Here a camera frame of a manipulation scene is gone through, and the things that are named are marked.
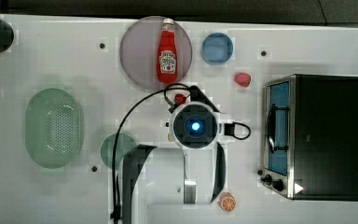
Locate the peeled toy banana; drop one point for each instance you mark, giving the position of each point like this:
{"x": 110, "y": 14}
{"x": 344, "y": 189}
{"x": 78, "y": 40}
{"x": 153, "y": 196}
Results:
{"x": 170, "y": 137}

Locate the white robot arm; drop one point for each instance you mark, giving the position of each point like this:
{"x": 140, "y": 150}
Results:
{"x": 190, "y": 170}

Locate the black toaster oven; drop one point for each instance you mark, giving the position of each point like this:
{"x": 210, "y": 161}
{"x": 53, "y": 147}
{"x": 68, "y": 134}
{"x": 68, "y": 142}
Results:
{"x": 310, "y": 137}

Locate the red toy strawberry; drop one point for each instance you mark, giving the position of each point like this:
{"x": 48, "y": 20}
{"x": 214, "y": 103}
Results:
{"x": 179, "y": 99}

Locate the red ketchup bottle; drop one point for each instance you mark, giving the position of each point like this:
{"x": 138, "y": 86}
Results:
{"x": 166, "y": 67}

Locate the green mug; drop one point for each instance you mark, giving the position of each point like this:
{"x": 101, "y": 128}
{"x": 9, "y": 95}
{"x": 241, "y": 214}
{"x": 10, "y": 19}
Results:
{"x": 125, "y": 144}

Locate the pink toy fruit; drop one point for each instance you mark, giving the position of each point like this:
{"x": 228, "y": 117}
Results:
{"x": 243, "y": 79}

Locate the grey round plate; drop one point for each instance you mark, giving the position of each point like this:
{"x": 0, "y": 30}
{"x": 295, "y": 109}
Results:
{"x": 138, "y": 52}

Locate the blue bowl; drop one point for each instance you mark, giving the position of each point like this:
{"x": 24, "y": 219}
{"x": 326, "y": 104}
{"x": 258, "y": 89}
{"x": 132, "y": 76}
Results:
{"x": 217, "y": 48}

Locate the orange slice toy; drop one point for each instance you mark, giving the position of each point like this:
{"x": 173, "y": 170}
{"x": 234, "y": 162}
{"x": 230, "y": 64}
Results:
{"x": 227, "y": 202}

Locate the green oval colander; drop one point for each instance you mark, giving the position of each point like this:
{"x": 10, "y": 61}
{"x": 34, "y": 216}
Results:
{"x": 53, "y": 128}

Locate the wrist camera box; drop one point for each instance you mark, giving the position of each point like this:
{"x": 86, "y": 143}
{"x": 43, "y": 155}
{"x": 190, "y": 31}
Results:
{"x": 196, "y": 95}

